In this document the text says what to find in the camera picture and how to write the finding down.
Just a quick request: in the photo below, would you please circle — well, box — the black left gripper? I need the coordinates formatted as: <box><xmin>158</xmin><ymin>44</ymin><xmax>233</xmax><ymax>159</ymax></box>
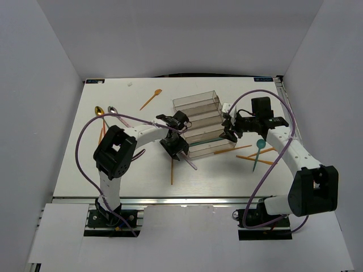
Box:
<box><xmin>159</xmin><ymin>133</ymin><xmax>189</xmax><ymax>160</ymax></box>

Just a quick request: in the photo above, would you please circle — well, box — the teal plastic knife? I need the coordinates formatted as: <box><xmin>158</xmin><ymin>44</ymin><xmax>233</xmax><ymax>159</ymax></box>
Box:
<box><xmin>189</xmin><ymin>137</ymin><xmax>224</xmax><ymax>147</ymax></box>

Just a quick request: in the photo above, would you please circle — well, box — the silver knife pink handle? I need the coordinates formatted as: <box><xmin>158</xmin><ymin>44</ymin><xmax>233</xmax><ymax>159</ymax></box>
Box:
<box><xmin>181</xmin><ymin>153</ymin><xmax>197</xmax><ymax>170</ymax></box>

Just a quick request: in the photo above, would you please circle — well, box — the silver spoon pink handle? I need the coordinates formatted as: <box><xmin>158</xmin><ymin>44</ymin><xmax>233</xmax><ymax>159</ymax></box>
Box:
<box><xmin>107</xmin><ymin>105</ymin><xmax>132</xmax><ymax>128</ymax></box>

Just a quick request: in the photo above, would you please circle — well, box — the black knife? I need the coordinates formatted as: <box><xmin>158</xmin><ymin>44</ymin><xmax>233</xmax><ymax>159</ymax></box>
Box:
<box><xmin>132</xmin><ymin>149</ymin><xmax>146</xmax><ymax>161</ymax></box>

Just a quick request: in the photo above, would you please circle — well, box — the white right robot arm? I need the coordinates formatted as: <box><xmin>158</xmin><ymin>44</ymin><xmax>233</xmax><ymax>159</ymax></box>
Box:
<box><xmin>221</xmin><ymin>97</ymin><xmax>339</xmax><ymax>230</ymax></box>

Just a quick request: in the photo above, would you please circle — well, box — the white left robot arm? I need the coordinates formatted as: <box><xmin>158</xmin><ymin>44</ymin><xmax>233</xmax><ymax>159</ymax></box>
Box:
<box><xmin>93</xmin><ymin>111</ymin><xmax>189</xmax><ymax>227</ymax></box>

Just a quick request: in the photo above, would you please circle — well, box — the teal plastic spoon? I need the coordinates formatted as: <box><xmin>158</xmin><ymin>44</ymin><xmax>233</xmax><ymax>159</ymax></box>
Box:
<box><xmin>252</xmin><ymin>139</ymin><xmax>266</xmax><ymax>172</ymax></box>

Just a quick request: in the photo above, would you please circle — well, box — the clear tiered utensil organizer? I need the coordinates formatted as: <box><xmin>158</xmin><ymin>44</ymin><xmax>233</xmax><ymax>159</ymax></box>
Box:
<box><xmin>172</xmin><ymin>91</ymin><xmax>236</xmax><ymax>159</ymax></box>

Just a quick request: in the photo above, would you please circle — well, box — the orange plastic spoon right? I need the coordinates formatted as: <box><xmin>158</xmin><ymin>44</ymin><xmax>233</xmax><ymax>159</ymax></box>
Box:
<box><xmin>248</xmin><ymin>147</ymin><xmax>276</xmax><ymax>158</ymax></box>

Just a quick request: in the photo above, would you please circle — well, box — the orange plastic spoon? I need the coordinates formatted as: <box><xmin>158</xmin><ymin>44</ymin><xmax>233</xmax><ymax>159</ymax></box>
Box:
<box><xmin>248</xmin><ymin>147</ymin><xmax>276</xmax><ymax>158</ymax></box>
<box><xmin>140</xmin><ymin>89</ymin><xmax>162</xmax><ymax>110</ymax></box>

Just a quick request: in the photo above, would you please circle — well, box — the orange plastic spoon far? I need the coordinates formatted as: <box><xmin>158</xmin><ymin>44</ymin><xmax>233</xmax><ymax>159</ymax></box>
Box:
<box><xmin>140</xmin><ymin>89</ymin><xmax>162</xmax><ymax>110</ymax></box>

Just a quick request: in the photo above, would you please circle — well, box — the orange plastic fork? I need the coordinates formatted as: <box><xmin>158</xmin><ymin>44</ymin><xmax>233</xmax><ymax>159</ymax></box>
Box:
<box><xmin>98</xmin><ymin>121</ymin><xmax>106</xmax><ymax>144</ymax></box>

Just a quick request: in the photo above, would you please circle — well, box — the gold metal spoon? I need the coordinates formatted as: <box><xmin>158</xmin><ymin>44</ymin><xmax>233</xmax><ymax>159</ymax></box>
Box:
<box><xmin>94</xmin><ymin>106</ymin><xmax>104</xmax><ymax>116</ymax></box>

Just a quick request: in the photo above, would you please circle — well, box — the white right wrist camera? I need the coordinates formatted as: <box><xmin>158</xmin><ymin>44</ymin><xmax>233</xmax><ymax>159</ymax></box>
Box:
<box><xmin>222</xmin><ymin>103</ymin><xmax>236</xmax><ymax>120</ymax></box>

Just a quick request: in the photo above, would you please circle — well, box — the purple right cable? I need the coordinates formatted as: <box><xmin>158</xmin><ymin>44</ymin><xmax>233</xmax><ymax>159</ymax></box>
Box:
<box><xmin>226</xmin><ymin>89</ymin><xmax>310</xmax><ymax>235</ymax></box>

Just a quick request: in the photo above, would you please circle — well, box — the aluminium table rail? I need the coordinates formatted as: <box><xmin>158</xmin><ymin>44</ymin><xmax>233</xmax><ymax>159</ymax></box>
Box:
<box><xmin>273</xmin><ymin>76</ymin><xmax>313</xmax><ymax>171</ymax></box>

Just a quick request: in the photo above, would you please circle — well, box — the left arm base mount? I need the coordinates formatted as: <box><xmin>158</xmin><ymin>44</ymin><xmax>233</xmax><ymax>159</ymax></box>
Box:
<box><xmin>83</xmin><ymin>199</ymin><xmax>142</xmax><ymax>237</ymax></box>

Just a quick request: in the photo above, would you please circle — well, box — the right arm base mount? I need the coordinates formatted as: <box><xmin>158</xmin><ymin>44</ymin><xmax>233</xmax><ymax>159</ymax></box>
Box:
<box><xmin>232</xmin><ymin>195</ymin><xmax>292</xmax><ymax>241</ymax></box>

